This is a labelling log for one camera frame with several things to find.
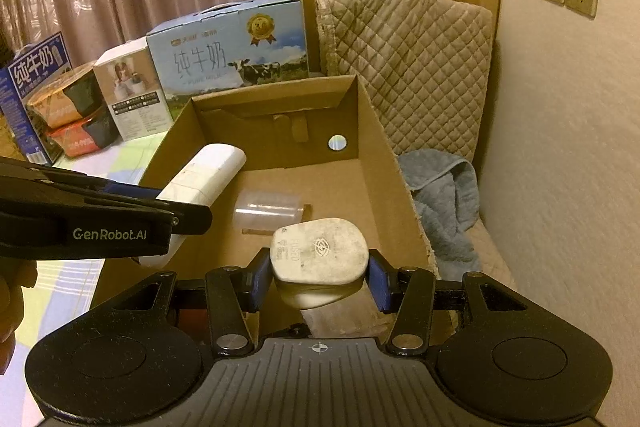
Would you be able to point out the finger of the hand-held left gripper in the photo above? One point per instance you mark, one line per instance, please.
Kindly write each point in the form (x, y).
(130, 193)
(192, 219)

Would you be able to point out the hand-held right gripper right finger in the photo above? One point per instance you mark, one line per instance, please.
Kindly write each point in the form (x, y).
(377, 279)

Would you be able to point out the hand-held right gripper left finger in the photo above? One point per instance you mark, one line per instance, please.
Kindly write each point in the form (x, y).
(260, 279)

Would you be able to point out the white rounded bar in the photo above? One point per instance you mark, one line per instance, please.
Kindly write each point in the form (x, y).
(200, 177)

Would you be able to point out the translucent plastic cup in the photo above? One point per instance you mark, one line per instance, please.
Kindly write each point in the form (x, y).
(265, 212)

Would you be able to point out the brown cardboard box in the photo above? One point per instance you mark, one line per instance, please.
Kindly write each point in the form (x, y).
(310, 147)

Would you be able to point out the person's left hand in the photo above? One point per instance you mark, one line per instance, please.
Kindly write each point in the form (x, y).
(12, 307)

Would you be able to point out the checked pastel tablecloth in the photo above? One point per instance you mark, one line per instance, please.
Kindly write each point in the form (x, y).
(60, 287)

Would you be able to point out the red and orange food bowl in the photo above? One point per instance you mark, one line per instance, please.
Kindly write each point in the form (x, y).
(85, 139)

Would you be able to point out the white product box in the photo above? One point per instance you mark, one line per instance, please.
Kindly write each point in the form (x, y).
(135, 107)

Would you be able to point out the grey blue towel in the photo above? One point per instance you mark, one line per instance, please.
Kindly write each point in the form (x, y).
(440, 207)

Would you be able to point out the green and orange food bowl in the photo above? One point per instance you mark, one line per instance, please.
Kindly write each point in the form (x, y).
(65, 99)

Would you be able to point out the tall dark blue milk carton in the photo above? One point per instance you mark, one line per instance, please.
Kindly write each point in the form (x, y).
(25, 77)

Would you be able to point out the light blue milk gift box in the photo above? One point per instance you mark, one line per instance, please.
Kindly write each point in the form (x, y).
(210, 57)

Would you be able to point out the beige quilted chair cover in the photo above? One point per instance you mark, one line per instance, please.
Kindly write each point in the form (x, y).
(415, 67)

